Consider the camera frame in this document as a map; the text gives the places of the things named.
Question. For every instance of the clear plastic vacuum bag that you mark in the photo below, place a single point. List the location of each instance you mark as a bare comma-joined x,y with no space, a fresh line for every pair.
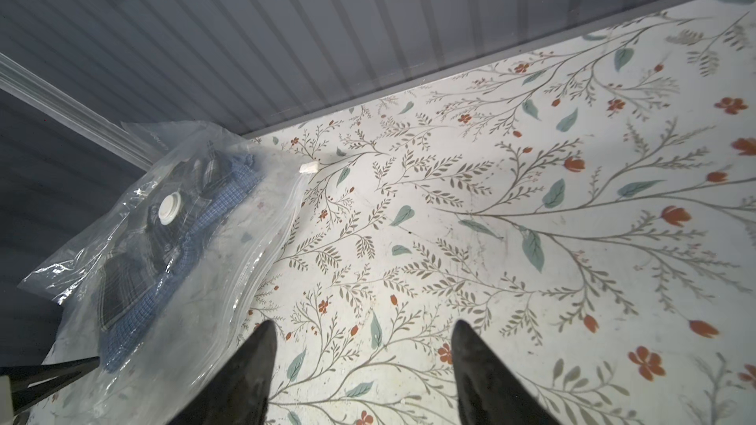
201,326

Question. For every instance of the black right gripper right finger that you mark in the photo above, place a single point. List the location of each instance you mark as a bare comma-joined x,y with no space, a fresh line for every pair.
488,392

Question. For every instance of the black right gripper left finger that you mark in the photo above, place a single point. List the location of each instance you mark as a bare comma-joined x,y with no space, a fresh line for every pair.
239,392

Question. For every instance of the blue checked shirt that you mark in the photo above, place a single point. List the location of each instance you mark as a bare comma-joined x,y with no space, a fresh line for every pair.
116,344

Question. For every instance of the white zipper slider clip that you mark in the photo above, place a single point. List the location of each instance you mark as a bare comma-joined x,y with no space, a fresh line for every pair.
310,168

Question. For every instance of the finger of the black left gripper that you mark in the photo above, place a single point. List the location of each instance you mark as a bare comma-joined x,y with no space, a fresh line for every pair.
22,387

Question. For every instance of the black white plaid shirt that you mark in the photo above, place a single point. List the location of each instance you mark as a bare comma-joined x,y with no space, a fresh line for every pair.
176,219

